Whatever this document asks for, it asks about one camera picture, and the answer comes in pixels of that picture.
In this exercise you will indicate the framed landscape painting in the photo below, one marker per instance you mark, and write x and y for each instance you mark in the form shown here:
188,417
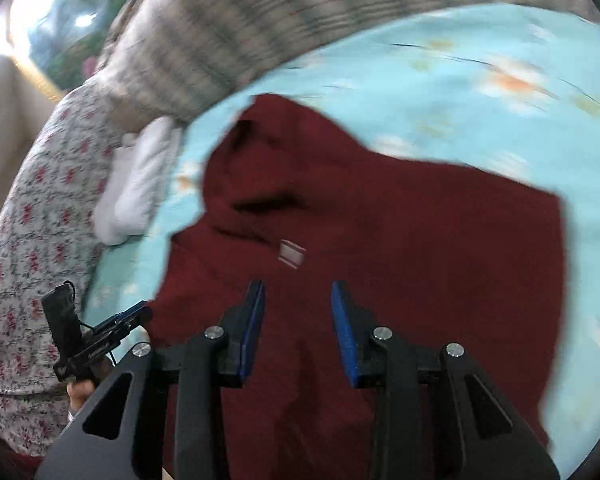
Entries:
65,25

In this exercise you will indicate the plaid checked pillow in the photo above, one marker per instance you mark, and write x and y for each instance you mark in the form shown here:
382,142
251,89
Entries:
220,35

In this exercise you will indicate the light blue floral bed sheet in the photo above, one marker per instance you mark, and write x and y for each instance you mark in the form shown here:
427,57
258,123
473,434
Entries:
455,85

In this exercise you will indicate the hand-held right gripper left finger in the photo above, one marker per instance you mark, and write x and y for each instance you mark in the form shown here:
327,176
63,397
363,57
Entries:
252,332

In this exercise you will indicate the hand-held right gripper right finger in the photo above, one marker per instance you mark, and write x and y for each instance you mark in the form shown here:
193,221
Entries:
344,332

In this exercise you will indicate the dark red knitted sweater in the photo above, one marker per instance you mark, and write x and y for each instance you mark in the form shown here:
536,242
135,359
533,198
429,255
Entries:
405,220

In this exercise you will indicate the white textured towel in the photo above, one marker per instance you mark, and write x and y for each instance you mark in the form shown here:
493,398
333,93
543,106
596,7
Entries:
135,185

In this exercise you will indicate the person's left hand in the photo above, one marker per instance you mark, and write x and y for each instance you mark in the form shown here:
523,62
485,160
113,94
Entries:
80,394

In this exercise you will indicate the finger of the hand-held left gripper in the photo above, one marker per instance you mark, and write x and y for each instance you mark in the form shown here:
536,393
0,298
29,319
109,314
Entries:
127,316

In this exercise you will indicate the white red-flowered quilt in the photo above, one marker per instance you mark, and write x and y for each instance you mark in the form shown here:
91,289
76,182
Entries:
30,210

